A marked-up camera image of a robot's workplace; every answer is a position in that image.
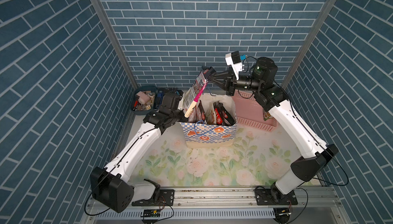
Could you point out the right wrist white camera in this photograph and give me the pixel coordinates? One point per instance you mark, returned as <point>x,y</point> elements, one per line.
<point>236,61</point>

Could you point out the purple pink condiment packet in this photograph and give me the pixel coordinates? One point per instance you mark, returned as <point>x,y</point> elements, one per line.
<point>192,96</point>

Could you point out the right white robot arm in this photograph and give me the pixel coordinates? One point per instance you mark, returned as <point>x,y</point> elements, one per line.
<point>315,152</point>

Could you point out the dark red condiment packet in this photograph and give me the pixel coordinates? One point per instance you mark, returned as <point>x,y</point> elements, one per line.
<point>223,117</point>

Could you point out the aluminium mounting rail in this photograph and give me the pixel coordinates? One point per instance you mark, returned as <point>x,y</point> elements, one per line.
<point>228,205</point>

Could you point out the white checkered paper bag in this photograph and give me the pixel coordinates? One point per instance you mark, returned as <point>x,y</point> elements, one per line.
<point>198,135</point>

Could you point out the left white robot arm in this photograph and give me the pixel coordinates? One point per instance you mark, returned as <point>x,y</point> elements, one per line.
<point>110,184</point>

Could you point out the teal stationery tray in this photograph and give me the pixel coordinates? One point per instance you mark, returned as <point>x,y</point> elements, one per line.
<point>139,109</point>

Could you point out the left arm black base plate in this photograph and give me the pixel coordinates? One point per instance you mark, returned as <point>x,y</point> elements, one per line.
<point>159,198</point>

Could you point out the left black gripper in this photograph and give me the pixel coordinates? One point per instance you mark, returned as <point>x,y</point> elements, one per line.
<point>183,118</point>

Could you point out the floral table mat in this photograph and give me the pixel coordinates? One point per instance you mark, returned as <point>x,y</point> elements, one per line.
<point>257,157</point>

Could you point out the yellow green condiment packet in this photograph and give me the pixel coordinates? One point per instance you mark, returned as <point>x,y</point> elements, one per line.
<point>270,115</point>

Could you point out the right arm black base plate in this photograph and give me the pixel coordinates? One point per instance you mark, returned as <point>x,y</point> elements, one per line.
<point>268,197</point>

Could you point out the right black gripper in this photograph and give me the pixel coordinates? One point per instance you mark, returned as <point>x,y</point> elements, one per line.
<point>230,82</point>

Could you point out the pink perforated plastic basket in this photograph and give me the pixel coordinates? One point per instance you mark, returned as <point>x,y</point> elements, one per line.
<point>250,113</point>

